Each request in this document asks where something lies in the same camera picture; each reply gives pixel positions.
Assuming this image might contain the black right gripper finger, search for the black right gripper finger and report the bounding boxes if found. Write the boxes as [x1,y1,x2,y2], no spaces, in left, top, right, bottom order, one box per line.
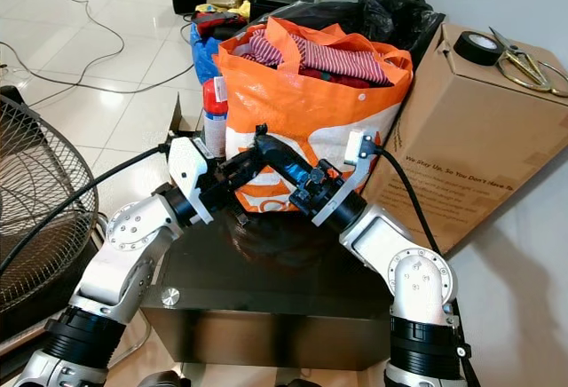
[258,160,305,201]
[253,133,317,185]

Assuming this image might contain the red and white spray can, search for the red and white spray can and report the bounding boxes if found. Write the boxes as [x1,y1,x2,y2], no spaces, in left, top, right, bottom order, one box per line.
[201,76,230,158]

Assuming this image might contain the orange and white shopping bag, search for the orange and white shopping bag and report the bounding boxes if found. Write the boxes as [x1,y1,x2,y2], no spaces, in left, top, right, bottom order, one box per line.
[213,15,414,216]

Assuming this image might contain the small open cardboard box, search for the small open cardboard box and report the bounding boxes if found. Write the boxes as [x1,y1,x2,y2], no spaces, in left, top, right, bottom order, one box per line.
[167,99,207,141]

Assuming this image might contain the black glass low table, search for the black glass low table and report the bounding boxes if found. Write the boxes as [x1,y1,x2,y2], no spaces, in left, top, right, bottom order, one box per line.
[140,199,402,372]

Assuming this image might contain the red white striped cloth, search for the red white striped cloth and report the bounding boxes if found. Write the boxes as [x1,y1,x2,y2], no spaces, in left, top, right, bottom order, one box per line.
[235,30,391,86]

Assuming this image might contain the blue plastic bag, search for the blue plastic bag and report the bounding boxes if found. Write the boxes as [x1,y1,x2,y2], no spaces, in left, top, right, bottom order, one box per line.
[189,20,229,86]

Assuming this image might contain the yellow cloth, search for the yellow cloth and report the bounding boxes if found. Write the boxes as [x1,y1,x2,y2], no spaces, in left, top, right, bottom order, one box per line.
[195,0,256,29]

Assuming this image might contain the large brown cardboard box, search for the large brown cardboard box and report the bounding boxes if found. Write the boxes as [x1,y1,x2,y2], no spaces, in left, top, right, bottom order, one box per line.
[355,20,568,257]

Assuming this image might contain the black plastic rubbish bag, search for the black plastic rubbish bag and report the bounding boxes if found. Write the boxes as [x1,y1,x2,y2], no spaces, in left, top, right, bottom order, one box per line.
[358,0,446,59]

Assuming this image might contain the black tape roll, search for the black tape roll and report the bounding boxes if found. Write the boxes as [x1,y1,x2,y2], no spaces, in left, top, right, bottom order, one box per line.
[453,29,503,67]

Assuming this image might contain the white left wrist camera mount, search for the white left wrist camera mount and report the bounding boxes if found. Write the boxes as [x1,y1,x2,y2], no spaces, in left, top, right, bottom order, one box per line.
[166,135,219,225]

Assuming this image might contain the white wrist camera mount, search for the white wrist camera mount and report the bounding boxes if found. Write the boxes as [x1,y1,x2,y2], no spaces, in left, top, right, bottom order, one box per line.
[166,135,219,225]
[310,129,379,227]

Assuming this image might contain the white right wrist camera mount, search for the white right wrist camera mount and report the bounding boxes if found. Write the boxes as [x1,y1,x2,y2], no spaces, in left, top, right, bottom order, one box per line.
[310,129,379,227]

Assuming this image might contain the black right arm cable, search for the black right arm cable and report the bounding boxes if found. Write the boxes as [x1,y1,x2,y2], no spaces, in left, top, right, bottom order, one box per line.
[371,143,445,257]

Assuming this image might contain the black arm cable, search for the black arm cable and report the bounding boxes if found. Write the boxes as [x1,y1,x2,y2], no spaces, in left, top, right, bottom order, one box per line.
[0,143,171,274]
[371,143,445,257]

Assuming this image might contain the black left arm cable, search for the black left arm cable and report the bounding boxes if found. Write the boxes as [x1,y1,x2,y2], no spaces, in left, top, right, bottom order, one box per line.
[0,143,171,274]

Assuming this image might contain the thin black floor cable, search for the thin black floor cable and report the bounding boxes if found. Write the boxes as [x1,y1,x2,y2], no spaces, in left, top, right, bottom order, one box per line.
[0,41,198,97]
[0,0,127,82]

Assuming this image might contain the black wire-grille floor fan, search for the black wire-grille floor fan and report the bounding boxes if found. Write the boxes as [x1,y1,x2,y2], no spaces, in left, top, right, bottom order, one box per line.
[0,92,109,339]

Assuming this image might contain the gold-handled scissors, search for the gold-handled scissors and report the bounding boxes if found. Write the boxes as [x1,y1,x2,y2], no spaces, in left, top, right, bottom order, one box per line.
[488,27,568,98]

